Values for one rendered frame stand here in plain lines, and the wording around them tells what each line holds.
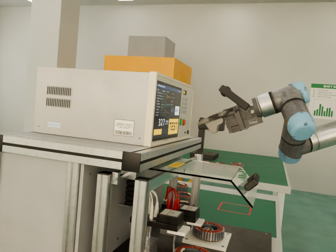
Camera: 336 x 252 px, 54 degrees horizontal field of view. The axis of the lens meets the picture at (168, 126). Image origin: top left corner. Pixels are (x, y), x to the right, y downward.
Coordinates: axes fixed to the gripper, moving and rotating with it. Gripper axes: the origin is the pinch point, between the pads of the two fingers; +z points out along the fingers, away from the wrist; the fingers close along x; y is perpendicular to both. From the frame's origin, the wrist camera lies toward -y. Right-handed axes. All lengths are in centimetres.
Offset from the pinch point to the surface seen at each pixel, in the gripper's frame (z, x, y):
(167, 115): 5.7, -16.0, -4.2
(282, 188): -12, 137, 56
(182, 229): 10.9, -21.6, 29.1
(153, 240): 21.5, -19.7, 30.4
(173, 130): 7.9, -8.1, 0.4
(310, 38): -126, 511, -108
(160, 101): 4.1, -24.1, -7.7
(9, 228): 51, -42, 13
